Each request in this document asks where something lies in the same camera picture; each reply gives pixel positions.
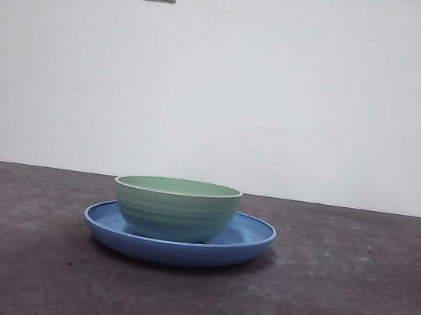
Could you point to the green bowl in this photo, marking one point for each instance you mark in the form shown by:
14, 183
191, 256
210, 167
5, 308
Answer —
175, 215

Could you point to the blue plate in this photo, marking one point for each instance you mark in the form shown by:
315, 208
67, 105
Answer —
174, 254

